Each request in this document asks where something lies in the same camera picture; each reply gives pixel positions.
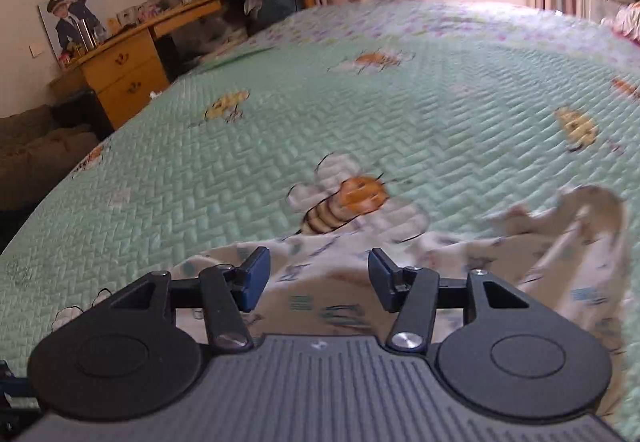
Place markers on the wooden desk with drawers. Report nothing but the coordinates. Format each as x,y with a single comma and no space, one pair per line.
125,66

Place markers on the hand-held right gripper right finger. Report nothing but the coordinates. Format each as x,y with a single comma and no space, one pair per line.
380,279

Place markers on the grey plastic bag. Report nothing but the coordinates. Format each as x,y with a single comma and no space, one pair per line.
210,39

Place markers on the white printed shirt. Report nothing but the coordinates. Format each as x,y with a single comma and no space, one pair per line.
550,262

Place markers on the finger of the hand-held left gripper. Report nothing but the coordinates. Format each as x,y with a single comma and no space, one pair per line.
7,369

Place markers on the white cabinet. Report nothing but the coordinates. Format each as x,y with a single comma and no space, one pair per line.
605,4

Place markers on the brown cushion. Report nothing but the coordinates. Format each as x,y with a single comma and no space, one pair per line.
40,151

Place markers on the green quilted bee blanket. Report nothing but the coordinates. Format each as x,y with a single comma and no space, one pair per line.
425,121

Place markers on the floral duvet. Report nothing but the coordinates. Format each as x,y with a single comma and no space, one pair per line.
627,21

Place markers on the white wall switch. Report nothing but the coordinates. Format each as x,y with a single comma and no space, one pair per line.
38,50

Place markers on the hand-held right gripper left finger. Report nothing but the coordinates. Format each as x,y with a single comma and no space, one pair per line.
257,279

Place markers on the wall poster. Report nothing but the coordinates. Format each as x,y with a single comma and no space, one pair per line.
75,21

